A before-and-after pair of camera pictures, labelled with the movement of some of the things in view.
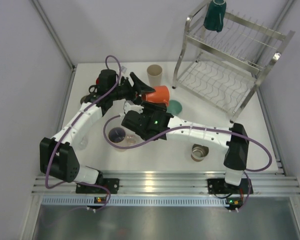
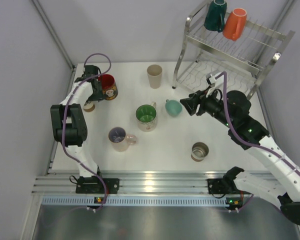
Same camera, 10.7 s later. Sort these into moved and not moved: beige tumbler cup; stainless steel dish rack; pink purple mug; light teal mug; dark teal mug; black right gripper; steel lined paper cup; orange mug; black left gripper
Moved: black left gripper; black right gripper; orange mug
Not moved: pink purple mug; dark teal mug; beige tumbler cup; steel lined paper cup; light teal mug; stainless steel dish rack
